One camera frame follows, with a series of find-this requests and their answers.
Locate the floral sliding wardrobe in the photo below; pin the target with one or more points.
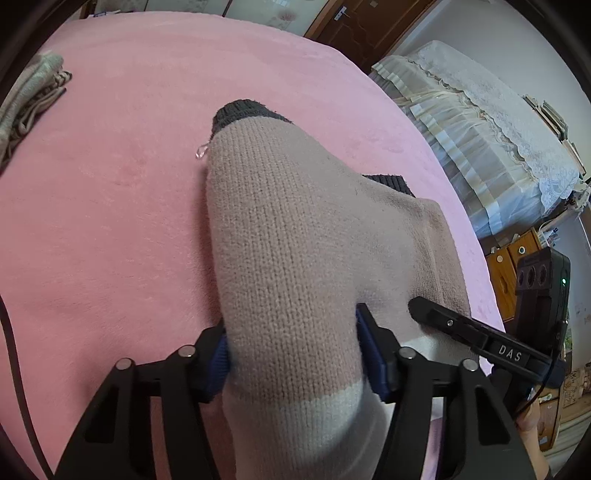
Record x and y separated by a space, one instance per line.
258 11

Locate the white lace cover cloth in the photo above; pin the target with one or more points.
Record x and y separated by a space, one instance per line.
498 106

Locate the striped folded garment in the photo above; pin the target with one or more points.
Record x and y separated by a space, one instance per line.
41 101

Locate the brown wooden door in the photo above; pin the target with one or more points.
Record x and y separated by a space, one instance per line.
369 27

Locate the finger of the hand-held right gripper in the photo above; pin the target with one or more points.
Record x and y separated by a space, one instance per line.
443 318

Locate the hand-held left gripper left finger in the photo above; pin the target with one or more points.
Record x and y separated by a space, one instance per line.
217 364

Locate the wooden drawer cabinet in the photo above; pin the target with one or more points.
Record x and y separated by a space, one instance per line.
503 272

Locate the person's right hand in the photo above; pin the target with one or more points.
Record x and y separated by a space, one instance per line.
528 434

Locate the colour-block knit sweater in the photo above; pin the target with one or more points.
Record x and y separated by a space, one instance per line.
286 230

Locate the pink bed blanket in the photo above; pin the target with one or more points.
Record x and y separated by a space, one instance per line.
115 161

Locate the cream sheer striped cloth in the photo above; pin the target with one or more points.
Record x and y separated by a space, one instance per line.
457 147

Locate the stack of books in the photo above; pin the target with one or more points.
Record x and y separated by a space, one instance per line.
556 120

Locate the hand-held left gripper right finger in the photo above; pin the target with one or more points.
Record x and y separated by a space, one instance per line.
369 350

